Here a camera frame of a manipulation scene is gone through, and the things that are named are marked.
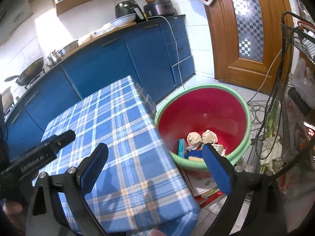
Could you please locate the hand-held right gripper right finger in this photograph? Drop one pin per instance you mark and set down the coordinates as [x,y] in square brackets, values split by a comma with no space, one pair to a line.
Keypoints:
[217,172]

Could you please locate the white crumpled plastic bag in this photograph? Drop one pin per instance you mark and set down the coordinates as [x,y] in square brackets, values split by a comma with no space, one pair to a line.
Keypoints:
[270,147]

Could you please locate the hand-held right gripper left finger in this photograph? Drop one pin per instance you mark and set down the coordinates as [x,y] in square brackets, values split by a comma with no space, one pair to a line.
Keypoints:
[94,169]

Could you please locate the steel kettle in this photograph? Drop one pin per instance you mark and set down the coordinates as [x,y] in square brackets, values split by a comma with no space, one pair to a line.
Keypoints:
[53,57]

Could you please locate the green onions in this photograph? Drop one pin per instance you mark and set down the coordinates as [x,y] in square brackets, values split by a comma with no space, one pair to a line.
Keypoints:
[270,123]

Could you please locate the black air fryer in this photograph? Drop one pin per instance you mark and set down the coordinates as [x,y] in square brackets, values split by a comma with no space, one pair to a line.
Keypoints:
[125,9]

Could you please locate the white printed box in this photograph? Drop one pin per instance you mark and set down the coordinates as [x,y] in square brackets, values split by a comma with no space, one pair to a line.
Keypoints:
[219,150]

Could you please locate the small white paper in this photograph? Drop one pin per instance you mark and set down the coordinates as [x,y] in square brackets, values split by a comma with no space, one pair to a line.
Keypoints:
[209,136]

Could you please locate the person's left hand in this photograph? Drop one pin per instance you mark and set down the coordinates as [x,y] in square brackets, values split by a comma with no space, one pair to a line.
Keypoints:
[14,211]

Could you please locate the black wok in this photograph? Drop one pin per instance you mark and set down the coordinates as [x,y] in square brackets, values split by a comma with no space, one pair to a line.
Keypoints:
[29,72]

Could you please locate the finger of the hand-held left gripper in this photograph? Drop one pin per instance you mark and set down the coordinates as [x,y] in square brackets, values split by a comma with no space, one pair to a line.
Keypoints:
[61,139]

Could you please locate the dark rice cooker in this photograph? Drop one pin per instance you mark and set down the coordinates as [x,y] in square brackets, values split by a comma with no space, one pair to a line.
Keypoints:
[160,8]

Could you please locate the grey range hood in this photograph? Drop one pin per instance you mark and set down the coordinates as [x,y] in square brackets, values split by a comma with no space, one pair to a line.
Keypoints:
[14,12]

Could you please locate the brown paper ball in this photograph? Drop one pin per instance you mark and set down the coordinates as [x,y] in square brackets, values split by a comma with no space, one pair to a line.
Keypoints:
[194,138]

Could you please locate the red basin with green rim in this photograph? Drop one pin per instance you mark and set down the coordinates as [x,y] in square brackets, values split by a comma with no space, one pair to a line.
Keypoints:
[204,113]

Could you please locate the white cooking pot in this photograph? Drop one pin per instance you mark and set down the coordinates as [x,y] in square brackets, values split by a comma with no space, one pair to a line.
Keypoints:
[6,95]

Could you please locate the white bowl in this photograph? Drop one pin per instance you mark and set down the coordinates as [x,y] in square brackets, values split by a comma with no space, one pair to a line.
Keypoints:
[123,20]

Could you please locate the clear glass dishes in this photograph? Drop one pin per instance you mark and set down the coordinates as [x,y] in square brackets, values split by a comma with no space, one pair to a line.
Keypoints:
[101,32]

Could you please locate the wooden door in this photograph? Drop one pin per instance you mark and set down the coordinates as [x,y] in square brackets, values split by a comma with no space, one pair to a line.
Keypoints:
[226,49]

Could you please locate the blue plaid tablecloth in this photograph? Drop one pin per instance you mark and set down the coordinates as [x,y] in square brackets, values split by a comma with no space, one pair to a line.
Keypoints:
[123,132]

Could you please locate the cluster of eggs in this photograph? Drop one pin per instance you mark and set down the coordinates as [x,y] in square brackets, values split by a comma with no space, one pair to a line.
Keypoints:
[88,38]

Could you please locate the steel basin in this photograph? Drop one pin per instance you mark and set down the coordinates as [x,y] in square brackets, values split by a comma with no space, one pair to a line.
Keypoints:
[69,48]

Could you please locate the blue kitchen base cabinet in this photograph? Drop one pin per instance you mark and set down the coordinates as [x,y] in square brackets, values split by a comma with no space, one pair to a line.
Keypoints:
[98,61]

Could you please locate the clear plastic bag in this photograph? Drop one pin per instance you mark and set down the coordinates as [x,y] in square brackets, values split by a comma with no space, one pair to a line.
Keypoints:
[302,78]

